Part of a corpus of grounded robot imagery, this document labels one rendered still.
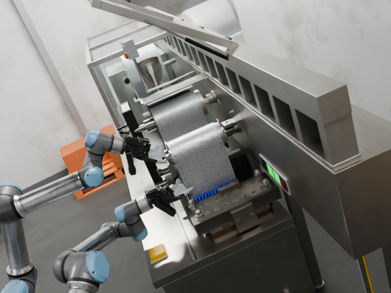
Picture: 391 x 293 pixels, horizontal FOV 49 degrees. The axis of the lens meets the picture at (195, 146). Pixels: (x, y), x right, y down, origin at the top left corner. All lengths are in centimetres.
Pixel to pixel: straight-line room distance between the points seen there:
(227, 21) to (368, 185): 399
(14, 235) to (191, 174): 80
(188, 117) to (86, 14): 340
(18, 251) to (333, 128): 147
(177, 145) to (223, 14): 328
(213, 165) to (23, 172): 394
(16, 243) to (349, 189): 142
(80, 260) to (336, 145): 101
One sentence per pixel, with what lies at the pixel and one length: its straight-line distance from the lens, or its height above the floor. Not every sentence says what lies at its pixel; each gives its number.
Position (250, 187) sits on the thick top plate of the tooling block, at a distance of 192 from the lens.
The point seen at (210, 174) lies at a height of 111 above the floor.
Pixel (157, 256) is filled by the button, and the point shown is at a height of 92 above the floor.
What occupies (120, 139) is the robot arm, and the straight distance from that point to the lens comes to 184.
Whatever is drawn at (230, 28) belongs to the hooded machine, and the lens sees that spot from 503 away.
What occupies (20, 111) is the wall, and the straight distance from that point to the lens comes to 541.
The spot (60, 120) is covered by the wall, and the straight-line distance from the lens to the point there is 545.
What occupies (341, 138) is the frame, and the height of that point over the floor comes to 152.
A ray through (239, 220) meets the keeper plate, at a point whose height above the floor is 98.
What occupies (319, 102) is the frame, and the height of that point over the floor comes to 164.
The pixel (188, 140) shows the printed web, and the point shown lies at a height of 130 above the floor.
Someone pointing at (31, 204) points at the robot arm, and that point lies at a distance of 179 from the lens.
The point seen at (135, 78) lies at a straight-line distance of 281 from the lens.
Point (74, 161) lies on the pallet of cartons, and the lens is 511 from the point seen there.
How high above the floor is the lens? 207
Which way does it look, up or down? 25 degrees down
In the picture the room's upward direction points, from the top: 21 degrees counter-clockwise
